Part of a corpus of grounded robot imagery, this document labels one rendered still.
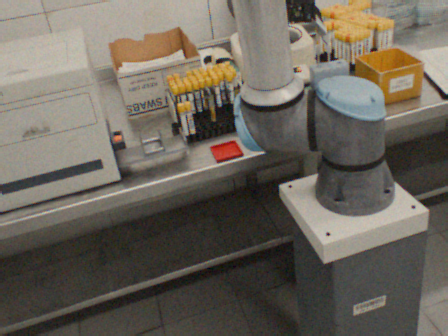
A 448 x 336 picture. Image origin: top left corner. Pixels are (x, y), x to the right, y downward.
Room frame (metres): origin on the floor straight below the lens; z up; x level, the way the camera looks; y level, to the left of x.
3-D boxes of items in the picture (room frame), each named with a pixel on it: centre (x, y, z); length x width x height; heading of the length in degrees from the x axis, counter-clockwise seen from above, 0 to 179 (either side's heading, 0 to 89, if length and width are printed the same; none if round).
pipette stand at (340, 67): (1.23, -0.28, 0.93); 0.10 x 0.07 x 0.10; 99
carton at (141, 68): (1.41, 0.22, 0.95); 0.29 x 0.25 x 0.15; 14
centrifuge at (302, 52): (1.44, -0.14, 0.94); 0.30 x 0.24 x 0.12; 5
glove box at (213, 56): (1.44, 0.04, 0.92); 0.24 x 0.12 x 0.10; 14
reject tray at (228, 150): (1.02, 0.03, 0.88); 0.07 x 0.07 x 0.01; 14
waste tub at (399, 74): (1.22, -0.43, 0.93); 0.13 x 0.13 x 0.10; 13
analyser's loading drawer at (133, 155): (1.01, 0.23, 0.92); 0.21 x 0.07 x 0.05; 104
